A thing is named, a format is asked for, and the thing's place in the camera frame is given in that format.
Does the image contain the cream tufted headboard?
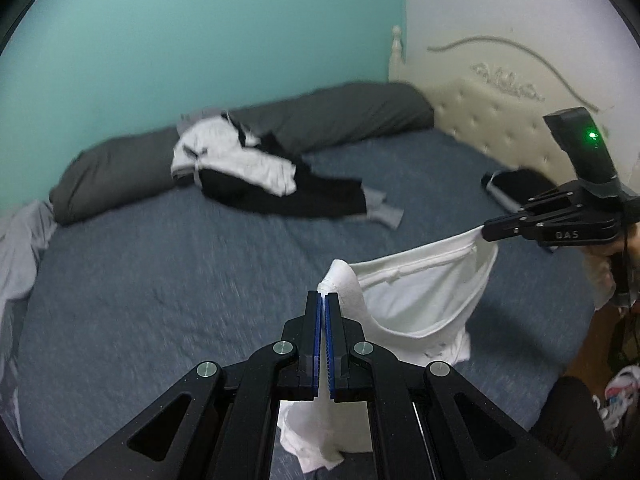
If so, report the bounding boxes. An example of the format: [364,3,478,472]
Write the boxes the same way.
[389,25,616,186]

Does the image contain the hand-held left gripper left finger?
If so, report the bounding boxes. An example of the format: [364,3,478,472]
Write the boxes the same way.
[62,290,322,480]

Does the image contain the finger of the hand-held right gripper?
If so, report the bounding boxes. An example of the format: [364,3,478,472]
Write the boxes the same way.
[482,212,538,241]
[520,184,586,223]

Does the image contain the colourful floor clutter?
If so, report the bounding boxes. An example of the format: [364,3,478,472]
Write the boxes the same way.
[595,365,640,431]

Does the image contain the person's right hand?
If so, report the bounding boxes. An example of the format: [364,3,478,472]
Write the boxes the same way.
[582,224,640,310]

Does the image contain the small grey cloth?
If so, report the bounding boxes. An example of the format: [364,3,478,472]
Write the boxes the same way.
[177,110,231,133]

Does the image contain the folded black garment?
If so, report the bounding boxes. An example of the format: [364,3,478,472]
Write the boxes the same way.
[482,169,566,206]

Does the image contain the pile of unfolded clothes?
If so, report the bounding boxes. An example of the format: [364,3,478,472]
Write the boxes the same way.
[199,132,368,221]

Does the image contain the person's dark trousers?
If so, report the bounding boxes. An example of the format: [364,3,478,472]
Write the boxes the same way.
[530,377,616,480]

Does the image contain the dark grey rolled duvet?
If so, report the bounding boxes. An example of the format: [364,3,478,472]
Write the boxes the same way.
[49,81,435,226]

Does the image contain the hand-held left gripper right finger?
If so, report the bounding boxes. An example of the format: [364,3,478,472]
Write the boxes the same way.
[325,293,578,480]

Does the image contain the white long-sleeve shirt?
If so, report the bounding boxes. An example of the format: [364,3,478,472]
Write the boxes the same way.
[277,222,500,473]

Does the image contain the white garment with black trim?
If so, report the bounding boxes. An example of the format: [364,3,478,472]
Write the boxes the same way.
[171,117,298,198]

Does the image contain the light grey blanket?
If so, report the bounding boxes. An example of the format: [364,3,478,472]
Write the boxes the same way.
[0,200,57,411]

